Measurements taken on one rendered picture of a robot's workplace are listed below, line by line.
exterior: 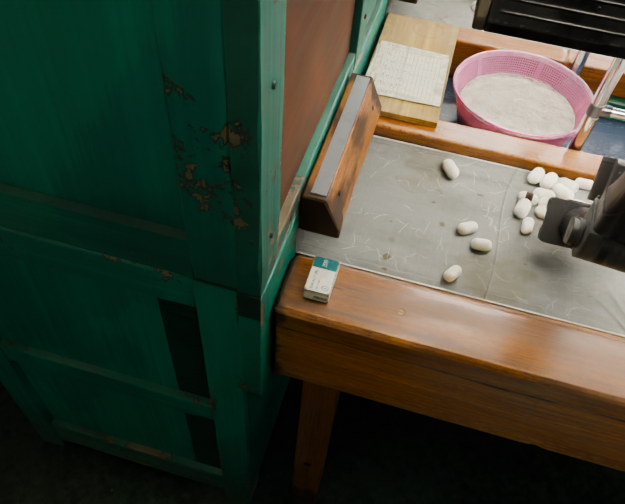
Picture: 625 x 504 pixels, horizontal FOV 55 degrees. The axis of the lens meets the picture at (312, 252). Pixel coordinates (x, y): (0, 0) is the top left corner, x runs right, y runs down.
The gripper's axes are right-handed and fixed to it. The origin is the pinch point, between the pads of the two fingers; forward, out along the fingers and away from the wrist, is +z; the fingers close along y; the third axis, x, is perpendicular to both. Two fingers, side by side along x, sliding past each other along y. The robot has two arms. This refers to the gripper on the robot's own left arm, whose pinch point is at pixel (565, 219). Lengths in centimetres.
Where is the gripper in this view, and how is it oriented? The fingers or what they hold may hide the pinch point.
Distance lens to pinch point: 102.8
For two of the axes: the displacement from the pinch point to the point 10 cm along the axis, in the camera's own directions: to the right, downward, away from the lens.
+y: -9.6, -2.4, 1.2
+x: -2.1, 9.5, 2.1
